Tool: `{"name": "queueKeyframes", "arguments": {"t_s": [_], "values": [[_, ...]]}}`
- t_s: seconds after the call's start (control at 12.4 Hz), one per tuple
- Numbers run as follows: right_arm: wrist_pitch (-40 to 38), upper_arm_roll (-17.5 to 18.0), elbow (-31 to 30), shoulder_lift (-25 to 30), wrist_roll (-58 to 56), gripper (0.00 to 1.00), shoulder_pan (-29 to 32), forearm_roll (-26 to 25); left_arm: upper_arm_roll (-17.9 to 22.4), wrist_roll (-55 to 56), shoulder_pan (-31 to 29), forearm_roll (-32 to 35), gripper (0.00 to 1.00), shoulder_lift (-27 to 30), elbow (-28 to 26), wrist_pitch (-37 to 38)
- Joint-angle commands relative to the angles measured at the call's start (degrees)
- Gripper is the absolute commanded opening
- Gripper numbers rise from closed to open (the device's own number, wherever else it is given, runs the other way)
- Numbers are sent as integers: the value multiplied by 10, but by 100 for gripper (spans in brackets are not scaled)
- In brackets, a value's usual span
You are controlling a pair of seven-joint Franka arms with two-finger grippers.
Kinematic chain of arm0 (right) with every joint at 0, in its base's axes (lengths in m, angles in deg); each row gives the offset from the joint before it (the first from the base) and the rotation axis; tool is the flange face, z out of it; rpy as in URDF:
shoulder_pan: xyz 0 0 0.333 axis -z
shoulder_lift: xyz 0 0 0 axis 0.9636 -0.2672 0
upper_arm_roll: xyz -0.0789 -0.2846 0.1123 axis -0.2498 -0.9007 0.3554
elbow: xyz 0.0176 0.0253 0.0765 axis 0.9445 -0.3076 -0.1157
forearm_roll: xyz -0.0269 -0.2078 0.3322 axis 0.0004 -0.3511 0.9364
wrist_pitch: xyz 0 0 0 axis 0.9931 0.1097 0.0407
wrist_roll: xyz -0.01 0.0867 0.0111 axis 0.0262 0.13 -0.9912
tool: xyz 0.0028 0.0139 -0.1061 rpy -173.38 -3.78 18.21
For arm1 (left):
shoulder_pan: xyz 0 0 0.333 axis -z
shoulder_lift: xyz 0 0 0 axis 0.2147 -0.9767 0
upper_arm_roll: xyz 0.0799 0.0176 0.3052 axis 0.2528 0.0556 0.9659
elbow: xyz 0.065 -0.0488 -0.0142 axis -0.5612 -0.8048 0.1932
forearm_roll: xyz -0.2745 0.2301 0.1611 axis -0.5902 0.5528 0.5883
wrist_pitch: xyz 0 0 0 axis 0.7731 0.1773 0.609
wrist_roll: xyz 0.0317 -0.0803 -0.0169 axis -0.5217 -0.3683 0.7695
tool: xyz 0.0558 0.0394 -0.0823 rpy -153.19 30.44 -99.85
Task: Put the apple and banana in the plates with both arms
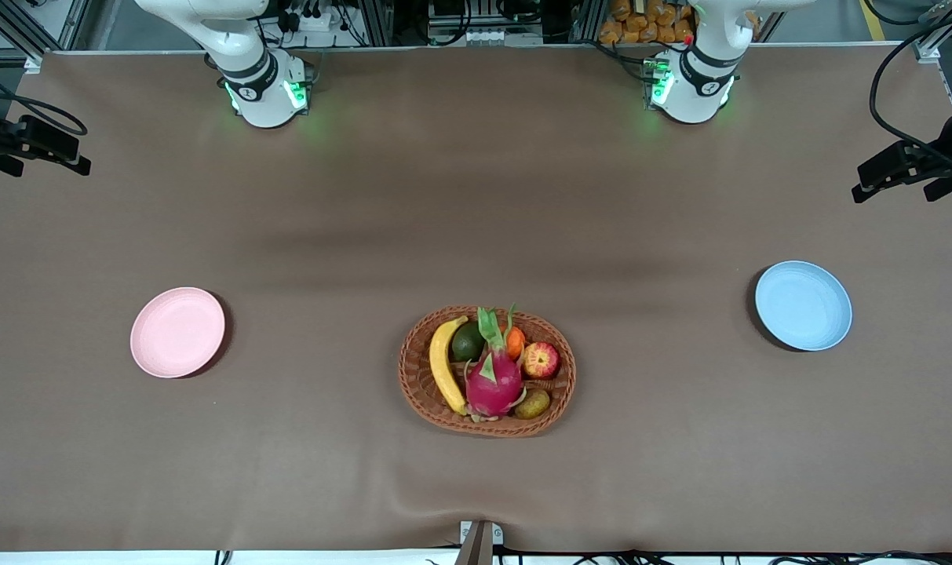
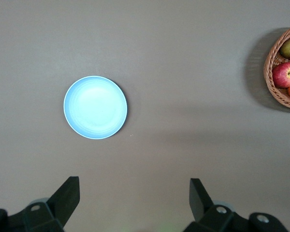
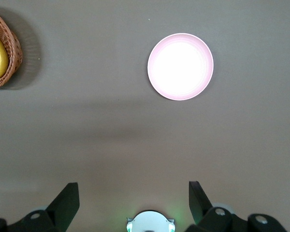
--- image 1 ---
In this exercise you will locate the red yellow apple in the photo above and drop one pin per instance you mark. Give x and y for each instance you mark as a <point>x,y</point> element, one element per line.
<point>541,360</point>

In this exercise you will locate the yellow banana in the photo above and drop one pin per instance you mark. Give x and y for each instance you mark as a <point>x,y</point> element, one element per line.
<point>442,369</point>

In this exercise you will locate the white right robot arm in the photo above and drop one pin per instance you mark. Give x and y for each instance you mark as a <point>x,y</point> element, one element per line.
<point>248,63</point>

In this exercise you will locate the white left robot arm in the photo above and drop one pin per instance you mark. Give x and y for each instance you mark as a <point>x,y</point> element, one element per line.
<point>703,86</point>

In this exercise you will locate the light blue round plate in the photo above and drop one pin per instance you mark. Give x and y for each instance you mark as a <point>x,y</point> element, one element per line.
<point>804,306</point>

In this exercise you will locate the pink round plate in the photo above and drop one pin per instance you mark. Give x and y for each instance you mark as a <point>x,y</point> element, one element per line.
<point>177,332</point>

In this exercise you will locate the white power strip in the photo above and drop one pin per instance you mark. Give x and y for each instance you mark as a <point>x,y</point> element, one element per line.
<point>311,20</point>

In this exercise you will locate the orange packaged snacks heap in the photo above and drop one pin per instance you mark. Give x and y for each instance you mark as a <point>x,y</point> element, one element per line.
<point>640,27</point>

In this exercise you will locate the orange carrot with green stalk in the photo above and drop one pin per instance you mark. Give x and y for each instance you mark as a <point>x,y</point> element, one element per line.
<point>516,343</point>

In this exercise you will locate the brown oval wicker basket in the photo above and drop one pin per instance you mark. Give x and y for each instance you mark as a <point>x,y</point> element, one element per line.
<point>413,369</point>

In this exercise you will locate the brown table cover cloth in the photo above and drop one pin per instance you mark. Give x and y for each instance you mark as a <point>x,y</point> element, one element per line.
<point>476,196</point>

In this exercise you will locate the pink dragon fruit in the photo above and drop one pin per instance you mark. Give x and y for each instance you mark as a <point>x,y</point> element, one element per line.
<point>493,380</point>

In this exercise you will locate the dark green avocado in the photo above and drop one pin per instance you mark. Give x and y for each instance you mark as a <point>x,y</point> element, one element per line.
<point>468,343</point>

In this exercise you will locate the aluminium frame post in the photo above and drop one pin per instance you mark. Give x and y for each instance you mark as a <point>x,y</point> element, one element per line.
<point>935,43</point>
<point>375,23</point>
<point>74,23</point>

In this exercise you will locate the grey metal camera stand post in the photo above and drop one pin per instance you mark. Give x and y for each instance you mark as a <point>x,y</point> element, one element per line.
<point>476,549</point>

